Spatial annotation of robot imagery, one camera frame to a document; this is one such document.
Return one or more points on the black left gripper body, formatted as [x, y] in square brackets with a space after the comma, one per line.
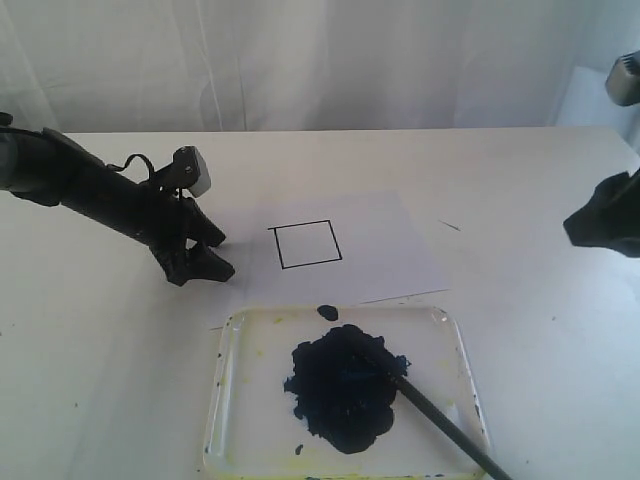
[164, 228]

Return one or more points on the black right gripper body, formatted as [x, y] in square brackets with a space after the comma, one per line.
[610, 219]

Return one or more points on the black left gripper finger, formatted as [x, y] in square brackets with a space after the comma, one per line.
[201, 228]
[200, 262]

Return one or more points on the black paint brush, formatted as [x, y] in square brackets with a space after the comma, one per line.
[427, 408]

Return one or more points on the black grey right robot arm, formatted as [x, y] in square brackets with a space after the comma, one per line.
[622, 83]

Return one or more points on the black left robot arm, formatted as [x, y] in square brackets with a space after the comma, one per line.
[49, 169]

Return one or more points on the clear plastic tray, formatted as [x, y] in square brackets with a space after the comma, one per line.
[252, 433]

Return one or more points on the dark blue paint blob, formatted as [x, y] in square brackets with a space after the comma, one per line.
[341, 397]

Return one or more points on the white paper with black square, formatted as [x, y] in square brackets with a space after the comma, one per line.
[340, 250]

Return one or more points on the white backdrop curtain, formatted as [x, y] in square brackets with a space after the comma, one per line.
[108, 66]

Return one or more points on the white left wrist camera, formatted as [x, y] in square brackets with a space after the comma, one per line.
[190, 171]

